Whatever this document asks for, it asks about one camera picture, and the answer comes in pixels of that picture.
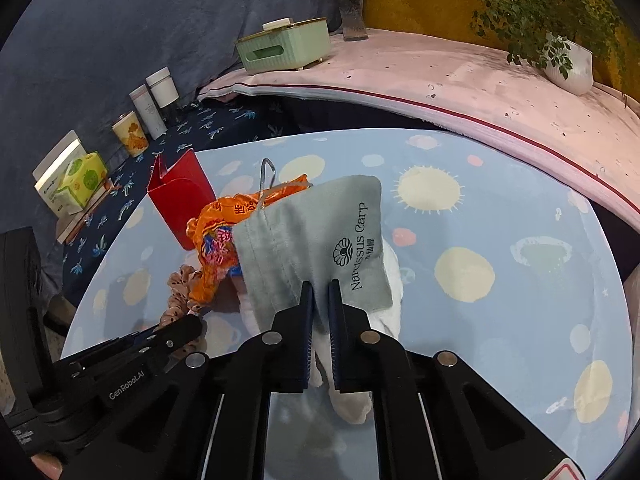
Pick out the white plant pot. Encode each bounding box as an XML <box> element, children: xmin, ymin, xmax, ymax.
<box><xmin>542</xmin><ymin>32</ymin><xmax>594</xmax><ymax>97</ymax></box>

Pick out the green tissue box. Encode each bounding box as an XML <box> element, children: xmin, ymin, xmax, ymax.
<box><xmin>235</xmin><ymin>16</ymin><xmax>333</xmax><ymax>75</ymax></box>

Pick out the green tissue packet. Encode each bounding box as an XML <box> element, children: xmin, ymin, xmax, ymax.
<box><xmin>54</xmin><ymin>151</ymin><xmax>110</xmax><ymax>211</ymax></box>

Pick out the tall white bottle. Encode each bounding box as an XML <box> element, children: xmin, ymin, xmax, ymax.
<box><xmin>129</xmin><ymin>85</ymin><xmax>167</xmax><ymax>140</ymax></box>

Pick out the light blue printed tablecloth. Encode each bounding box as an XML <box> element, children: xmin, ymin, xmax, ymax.
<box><xmin>60</xmin><ymin>129</ymin><xmax>633</xmax><ymax>480</ymax></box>

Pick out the person's left hand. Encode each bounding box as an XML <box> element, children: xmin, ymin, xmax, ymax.
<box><xmin>30</xmin><ymin>452</ymin><xmax>64</xmax><ymax>479</ymax></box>

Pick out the thin wooden stick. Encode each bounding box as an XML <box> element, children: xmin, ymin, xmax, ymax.
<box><xmin>65</xmin><ymin>180</ymin><xmax>123</xmax><ymax>241</ymax></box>

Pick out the white jar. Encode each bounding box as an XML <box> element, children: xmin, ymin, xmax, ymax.
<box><xmin>145</xmin><ymin>67</ymin><xmax>180</xmax><ymax>111</ymax></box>

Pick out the yellow cloth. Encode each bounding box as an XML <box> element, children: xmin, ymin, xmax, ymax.
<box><xmin>362</xmin><ymin>0</ymin><xmax>640</xmax><ymax>91</ymax></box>

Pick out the orange plastic wrapper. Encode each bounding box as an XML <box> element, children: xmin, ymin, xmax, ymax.
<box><xmin>186</xmin><ymin>173</ymin><xmax>313</xmax><ymax>311</ymax></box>

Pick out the glass vase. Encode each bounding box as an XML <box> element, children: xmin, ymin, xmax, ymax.
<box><xmin>339</xmin><ymin>0</ymin><xmax>369</xmax><ymax>42</ymax></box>

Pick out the green leafy plant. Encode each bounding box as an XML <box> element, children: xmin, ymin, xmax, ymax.
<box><xmin>470</xmin><ymin>0</ymin><xmax>626</xmax><ymax>81</ymax></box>

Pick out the grey drawstring pouch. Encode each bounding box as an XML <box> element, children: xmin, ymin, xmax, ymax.
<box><xmin>231</xmin><ymin>175</ymin><xmax>394</xmax><ymax>321</ymax></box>

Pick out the white cardboard box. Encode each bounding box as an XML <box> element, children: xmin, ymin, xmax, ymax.
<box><xmin>32</xmin><ymin>130</ymin><xmax>86</xmax><ymax>211</ymax></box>

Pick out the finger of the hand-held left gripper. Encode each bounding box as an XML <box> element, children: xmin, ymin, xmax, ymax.
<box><xmin>50</xmin><ymin>352</ymin><xmax>188</xmax><ymax>423</ymax></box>
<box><xmin>52</xmin><ymin>312</ymin><xmax>203</xmax><ymax>376</ymax></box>

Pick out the red cardboard box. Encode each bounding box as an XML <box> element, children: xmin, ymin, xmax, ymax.
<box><xmin>146</xmin><ymin>149</ymin><xmax>218</xmax><ymax>251</ymax></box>

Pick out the pink blanket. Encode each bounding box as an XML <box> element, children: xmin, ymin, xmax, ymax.
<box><xmin>197</xmin><ymin>27</ymin><xmax>640</xmax><ymax>221</ymax></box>

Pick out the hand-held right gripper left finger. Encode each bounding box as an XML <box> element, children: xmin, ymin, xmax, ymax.
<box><xmin>65</xmin><ymin>280</ymin><xmax>317</xmax><ymax>480</ymax></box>

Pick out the grey-blue blanket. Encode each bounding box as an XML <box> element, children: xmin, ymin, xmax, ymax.
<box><xmin>0</xmin><ymin>0</ymin><xmax>346</xmax><ymax>281</ymax></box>

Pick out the pink scrunchie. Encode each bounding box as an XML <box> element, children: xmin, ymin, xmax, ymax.
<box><xmin>159</xmin><ymin>264</ymin><xmax>208</xmax><ymax>356</ymax></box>

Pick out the metal wire hook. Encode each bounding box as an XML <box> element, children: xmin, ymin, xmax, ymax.
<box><xmin>257</xmin><ymin>158</ymin><xmax>281</xmax><ymax>211</ymax></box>

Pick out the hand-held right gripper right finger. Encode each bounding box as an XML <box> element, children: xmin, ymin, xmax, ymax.
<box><xmin>327</xmin><ymin>280</ymin><xmax>571</xmax><ymax>480</ymax></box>

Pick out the navy printed cloth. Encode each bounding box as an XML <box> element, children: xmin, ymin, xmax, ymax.
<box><xmin>60</xmin><ymin>100</ymin><xmax>301</xmax><ymax>306</ymax></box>

